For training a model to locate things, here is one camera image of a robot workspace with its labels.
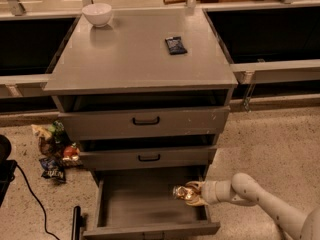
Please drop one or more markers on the black device on floor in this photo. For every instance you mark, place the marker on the black device on floor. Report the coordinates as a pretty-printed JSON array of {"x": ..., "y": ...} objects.
[{"x": 7, "y": 167}]

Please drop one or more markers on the red round snack item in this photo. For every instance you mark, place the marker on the red round snack item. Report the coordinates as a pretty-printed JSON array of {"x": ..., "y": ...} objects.
[{"x": 71, "y": 153}]

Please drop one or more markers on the brown wooden stick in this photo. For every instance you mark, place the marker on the brown wooden stick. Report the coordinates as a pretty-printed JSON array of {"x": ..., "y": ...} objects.
[{"x": 168, "y": 2}]

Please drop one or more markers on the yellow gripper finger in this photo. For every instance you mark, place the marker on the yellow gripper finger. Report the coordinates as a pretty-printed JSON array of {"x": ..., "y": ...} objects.
[
  {"x": 196, "y": 185},
  {"x": 197, "y": 201}
]

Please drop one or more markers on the dark blue snack packet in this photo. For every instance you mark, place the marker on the dark blue snack packet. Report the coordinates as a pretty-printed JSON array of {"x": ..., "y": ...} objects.
[{"x": 175, "y": 46}]

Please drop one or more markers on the brown snack bag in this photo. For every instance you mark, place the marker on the brown snack bag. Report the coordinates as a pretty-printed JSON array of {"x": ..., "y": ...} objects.
[{"x": 47, "y": 147}]

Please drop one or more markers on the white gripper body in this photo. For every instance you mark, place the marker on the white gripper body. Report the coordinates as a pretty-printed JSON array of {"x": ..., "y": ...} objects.
[{"x": 209, "y": 192}]

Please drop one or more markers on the grey open bottom drawer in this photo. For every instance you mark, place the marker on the grey open bottom drawer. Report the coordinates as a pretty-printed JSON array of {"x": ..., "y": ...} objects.
[{"x": 139, "y": 205}]

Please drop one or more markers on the green snack bag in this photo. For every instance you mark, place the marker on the green snack bag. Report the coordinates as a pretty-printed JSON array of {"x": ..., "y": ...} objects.
[{"x": 57, "y": 130}]

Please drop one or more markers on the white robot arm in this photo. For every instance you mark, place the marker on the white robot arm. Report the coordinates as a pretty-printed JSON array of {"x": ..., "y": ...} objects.
[{"x": 243, "y": 190}]

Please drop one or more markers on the yellow chip bag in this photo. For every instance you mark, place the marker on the yellow chip bag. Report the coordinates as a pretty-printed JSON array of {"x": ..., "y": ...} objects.
[{"x": 41, "y": 132}]

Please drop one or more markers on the grey drawer cabinet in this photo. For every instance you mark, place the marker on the grey drawer cabinet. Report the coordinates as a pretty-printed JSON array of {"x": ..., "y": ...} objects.
[{"x": 127, "y": 66}]

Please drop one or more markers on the grey middle drawer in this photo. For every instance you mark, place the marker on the grey middle drawer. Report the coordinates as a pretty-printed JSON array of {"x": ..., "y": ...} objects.
[{"x": 147, "y": 158}]

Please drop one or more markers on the black left base bar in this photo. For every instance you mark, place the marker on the black left base bar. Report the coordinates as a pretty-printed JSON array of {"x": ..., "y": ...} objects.
[{"x": 76, "y": 223}]

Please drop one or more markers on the white bowl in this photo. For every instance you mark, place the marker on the white bowl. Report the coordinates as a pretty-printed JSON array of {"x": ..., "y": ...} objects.
[{"x": 98, "y": 14}]

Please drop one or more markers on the grey top drawer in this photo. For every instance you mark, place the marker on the grey top drawer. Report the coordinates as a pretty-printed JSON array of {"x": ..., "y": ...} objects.
[{"x": 121, "y": 124}]

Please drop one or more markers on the orange soda can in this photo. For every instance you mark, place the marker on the orange soda can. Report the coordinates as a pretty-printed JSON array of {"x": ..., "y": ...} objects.
[{"x": 183, "y": 193}]

